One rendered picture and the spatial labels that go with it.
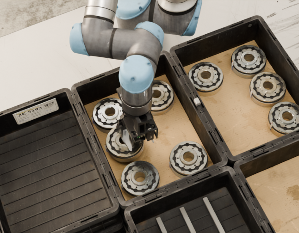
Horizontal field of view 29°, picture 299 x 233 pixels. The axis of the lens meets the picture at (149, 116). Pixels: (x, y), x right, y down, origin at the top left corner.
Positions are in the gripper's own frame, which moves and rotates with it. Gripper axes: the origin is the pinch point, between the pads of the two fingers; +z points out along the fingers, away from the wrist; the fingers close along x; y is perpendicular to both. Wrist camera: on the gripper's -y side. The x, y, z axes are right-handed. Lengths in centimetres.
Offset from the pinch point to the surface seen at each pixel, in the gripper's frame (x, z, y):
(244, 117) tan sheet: 31.4, 2.1, 5.2
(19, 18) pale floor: -11, 88, -133
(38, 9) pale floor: -1, 88, -134
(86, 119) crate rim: -11.1, -5.3, -7.4
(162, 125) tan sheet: 9.3, 3.5, -2.1
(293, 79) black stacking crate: 46.7, -5.8, 3.4
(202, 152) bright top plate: 15.0, 0.1, 11.5
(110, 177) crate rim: -11.2, -5.4, 11.3
